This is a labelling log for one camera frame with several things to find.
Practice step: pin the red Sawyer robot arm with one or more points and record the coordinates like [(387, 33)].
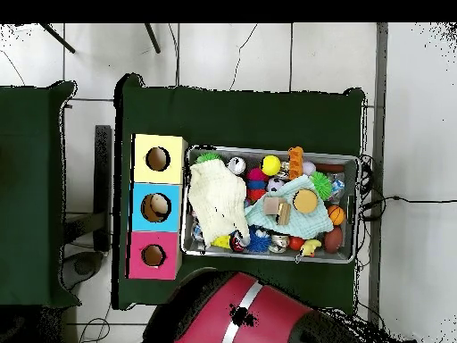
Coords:
[(271, 314)]

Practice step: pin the wooden box with three holes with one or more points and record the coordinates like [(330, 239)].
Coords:
[(157, 218)]

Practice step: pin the cream waffle cloth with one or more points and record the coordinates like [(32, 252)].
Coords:
[(217, 200)]

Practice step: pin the plain wooden block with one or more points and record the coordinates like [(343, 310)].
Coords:
[(271, 205)]

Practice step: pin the yellow ball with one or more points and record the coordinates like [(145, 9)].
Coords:
[(271, 165)]

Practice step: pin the orange plastic toy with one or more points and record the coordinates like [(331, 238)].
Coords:
[(296, 162)]

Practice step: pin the toy hamburger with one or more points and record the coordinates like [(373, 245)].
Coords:
[(305, 201)]

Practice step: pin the light teal waffle cloth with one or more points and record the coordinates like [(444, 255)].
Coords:
[(307, 225)]

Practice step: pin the green spiky ball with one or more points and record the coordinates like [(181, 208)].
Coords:
[(321, 185)]

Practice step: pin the yellow rubber duck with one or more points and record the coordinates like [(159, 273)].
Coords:
[(310, 247)]

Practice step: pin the small orange basketball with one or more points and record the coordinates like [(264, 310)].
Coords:
[(336, 215)]

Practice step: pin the small brown football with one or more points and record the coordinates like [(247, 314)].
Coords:
[(334, 240)]

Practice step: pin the grey round base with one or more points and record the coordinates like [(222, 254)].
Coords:
[(84, 266)]

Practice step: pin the black metal leg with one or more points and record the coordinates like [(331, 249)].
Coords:
[(152, 37), (57, 37)]

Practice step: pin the dark green side tablecloth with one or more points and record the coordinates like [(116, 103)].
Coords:
[(25, 178)]

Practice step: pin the black upright post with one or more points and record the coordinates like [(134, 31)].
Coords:
[(103, 185)]

